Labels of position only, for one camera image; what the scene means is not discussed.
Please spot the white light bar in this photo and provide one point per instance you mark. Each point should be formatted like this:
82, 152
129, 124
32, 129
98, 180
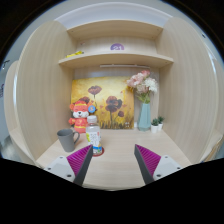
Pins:
124, 66

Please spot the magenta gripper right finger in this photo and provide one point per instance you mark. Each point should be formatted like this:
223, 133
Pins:
147, 161

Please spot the clear plastic water bottle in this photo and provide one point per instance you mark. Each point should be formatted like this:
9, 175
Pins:
93, 134

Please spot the yellow object on shelf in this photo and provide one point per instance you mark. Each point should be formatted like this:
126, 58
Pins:
74, 54

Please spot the grey ceramic mug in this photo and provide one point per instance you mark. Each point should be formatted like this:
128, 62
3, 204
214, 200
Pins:
68, 139

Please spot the red plush fox toy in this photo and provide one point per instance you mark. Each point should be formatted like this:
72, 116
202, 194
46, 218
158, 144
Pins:
80, 111

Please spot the red round coaster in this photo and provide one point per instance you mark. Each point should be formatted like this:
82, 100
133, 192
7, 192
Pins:
99, 154

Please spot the small potted plant white pot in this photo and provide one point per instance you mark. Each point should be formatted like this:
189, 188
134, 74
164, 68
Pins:
154, 125

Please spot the teal vase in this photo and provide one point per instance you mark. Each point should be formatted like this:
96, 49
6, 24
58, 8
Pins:
144, 120

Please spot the pink white flower bouquet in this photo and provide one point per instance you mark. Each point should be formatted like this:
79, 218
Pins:
143, 85

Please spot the wooden shelf unit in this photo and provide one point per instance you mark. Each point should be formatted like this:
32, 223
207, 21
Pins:
38, 85

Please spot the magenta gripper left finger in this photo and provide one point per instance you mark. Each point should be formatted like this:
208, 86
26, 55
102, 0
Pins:
79, 162

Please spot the purple round sticker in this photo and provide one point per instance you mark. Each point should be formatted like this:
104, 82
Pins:
117, 46

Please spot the poppy flower painting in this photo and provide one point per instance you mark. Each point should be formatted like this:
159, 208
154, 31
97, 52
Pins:
112, 98

